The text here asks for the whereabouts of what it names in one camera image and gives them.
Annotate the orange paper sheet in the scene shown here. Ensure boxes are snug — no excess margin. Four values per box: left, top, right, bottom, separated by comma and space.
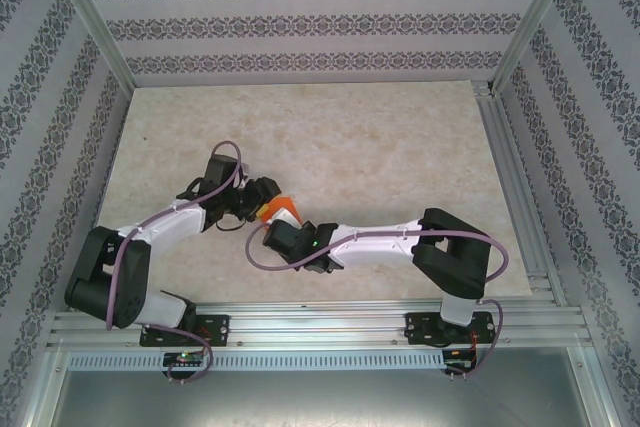
263, 195, 303, 226

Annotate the grey metal sheet tray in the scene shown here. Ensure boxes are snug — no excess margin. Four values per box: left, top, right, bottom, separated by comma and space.
49, 369, 611, 427

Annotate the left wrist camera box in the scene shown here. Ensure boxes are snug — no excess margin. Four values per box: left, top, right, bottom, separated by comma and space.
206, 155, 247, 188

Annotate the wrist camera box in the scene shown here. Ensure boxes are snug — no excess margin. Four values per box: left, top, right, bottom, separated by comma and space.
261, 206, 317, 259
206, 155, 247, 188

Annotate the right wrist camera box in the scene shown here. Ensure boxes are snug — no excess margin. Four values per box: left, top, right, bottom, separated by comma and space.
261, 206, 317, 259

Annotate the long aluminium mounting rail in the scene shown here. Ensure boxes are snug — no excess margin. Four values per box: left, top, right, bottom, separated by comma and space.
47, 298, 595, 350

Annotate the grey slotted cable duct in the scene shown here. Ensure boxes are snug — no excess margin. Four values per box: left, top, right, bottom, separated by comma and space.
67, 350, 447, 372

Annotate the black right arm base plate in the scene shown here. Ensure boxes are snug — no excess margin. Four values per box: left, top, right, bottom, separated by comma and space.
404, 311, 498, 347

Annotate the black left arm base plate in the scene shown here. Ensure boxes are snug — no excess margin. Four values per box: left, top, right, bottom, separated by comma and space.
139, 314, 232, 348

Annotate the aluminium side rail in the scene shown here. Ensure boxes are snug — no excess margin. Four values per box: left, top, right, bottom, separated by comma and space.
472, 80, 569, 307

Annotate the short aluminium frame post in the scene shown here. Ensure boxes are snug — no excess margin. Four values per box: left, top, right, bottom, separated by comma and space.
569, 346, 624, 427
17, 346, 69, 427

